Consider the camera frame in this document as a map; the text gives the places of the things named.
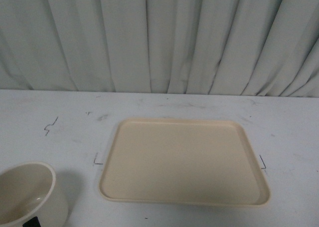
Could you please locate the cream ceramic mug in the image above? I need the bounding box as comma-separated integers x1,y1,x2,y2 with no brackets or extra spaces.
0,162,68,227

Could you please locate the beige rectangular plastic tray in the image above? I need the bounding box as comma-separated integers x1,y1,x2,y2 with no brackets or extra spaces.
99,118,271,207

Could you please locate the pale grey curtain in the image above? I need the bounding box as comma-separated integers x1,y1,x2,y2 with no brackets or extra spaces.
0,0,319,97

